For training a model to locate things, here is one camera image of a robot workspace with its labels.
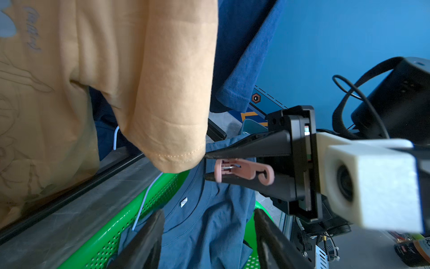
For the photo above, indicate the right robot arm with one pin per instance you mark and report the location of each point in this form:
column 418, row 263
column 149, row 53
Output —
column 390, row 101

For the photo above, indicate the navy blue t-shirt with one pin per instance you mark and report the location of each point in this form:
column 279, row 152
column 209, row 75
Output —
column 245, row 31

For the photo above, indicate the black clothes rack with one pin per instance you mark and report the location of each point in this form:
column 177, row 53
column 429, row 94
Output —
column 12, row 230

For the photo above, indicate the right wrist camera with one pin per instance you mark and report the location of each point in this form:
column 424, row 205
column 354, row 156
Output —
column 371, row 183

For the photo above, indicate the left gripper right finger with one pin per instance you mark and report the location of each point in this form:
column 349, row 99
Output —
column 275, row 251

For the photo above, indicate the light blue hanger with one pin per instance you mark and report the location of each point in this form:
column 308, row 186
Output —
column 115, row 143

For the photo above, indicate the teal plastic tub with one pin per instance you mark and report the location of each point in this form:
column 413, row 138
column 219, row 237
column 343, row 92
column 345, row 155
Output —
column 250, row 126

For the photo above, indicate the salmon pink clothespin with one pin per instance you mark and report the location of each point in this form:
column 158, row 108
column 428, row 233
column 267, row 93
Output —
column 244, row 169

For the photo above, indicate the green plastic basket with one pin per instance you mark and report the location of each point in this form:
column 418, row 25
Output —
column 100, row 250

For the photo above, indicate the yellow printed t-shirt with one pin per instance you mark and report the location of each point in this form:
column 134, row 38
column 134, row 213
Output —
column 151, row 60

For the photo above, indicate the light blue t-shirt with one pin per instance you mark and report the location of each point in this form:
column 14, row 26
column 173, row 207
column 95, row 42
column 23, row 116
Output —
column 205, row 224

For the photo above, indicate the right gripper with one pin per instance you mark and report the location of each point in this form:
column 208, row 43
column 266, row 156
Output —
column 296, row 186

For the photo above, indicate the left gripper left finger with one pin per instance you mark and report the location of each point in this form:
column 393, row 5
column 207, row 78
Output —
column 143, row 252

